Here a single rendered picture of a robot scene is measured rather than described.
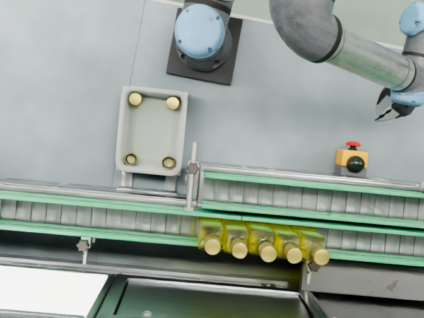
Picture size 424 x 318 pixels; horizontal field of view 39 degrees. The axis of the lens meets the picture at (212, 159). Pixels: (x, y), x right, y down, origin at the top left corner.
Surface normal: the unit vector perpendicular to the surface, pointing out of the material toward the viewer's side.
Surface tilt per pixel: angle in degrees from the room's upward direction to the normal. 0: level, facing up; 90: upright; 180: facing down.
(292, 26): 50
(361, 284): 0
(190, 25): 10
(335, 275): 0
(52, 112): 0
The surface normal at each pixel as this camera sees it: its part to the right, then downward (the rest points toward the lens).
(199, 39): -0.08, 0.18
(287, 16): -0.51, 0.48
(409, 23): -0.90, -0.22
